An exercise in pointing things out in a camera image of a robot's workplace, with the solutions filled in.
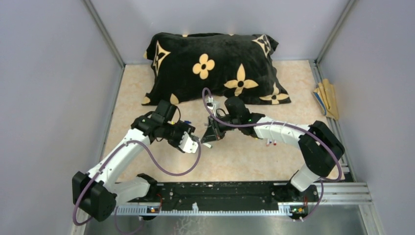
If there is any folded tan cloth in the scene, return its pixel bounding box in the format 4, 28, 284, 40
312, 78, 340, 120

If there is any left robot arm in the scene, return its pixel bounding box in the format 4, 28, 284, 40
71, 100, 201, 226

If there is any black floral pillow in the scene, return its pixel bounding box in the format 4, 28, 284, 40
142, 32, 291, 106

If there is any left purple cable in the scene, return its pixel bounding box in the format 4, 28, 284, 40
72, 136, 202, 234

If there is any aluminium front rail frame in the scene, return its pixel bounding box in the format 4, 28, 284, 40
72, 179, 384, 235

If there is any white cable duct strip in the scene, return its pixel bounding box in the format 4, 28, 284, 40
116, 205, 292, 216

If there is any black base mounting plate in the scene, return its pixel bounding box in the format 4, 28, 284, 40
131, 181, 319, 211

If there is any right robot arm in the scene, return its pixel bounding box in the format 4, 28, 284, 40
202, 96, 345, 202

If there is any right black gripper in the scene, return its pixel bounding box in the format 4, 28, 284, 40
202, 114, 241, 143

